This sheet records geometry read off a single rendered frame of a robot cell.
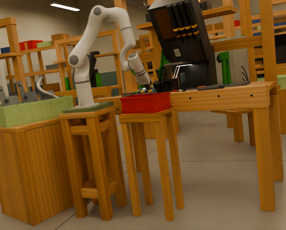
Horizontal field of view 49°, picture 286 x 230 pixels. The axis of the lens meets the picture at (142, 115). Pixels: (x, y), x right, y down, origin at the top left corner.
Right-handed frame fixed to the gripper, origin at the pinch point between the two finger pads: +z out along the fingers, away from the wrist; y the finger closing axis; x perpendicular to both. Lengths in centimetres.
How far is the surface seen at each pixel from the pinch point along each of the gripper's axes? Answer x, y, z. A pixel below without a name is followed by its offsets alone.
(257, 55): 593, -33, 398
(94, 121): -46, -24, -10
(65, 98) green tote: -13, -77, -6
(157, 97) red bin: -25.6, 21.2, -10.6
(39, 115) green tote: -39, -86, -12
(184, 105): -9.0, 30.1, 13.1
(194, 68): 38.5, 25.5, 14.6
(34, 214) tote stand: -104, -79, 35
